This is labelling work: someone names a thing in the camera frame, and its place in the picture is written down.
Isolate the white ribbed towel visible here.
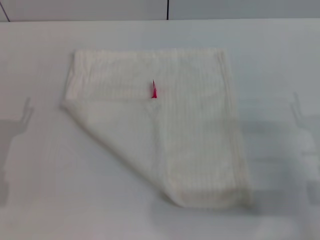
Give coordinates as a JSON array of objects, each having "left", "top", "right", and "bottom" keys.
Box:
[{"left": 59, "top": 47, "right": 254, "bottom": 209}]

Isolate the pink towel tag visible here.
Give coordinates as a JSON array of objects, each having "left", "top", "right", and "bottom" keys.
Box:
[{"left": 150, "top": 79, "right": 158, "bottom": 100}]

